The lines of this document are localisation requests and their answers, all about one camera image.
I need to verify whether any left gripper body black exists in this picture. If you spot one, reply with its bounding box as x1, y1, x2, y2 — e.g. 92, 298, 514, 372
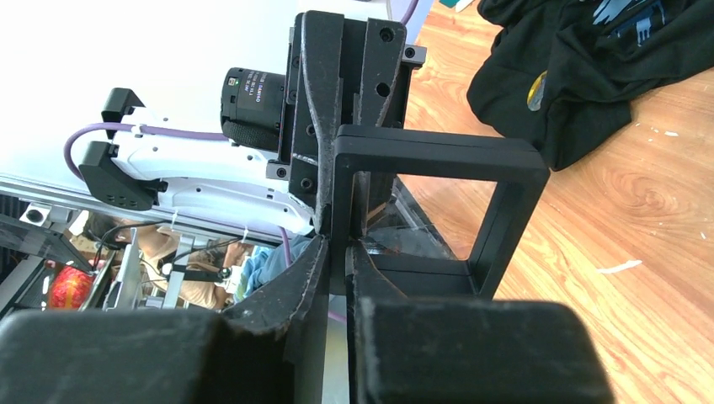
220, 12, 426, 209

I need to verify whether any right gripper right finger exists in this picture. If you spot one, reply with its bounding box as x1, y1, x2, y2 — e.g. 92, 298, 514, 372
345, 243, 614, 403

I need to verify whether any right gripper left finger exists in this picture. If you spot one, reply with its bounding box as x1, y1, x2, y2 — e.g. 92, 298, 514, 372
1, 237, 329, 403

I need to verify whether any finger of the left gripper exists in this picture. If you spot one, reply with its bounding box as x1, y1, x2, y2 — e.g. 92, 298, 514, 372
352, 19, 406, 235
301, 10, 344, 235

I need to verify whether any round blue yellow brooch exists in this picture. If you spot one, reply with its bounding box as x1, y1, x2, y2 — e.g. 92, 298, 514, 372
526, 71, 547, 112

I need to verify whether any black printed t-shirt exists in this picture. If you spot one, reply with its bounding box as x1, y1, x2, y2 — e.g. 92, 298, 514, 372
466, 1, 713, 171

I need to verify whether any black square frame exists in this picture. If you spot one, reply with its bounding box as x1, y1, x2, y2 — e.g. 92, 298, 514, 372
329, 125, 550, 299

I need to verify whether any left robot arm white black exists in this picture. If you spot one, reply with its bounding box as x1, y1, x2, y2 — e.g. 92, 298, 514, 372
63, 11, 427, 234

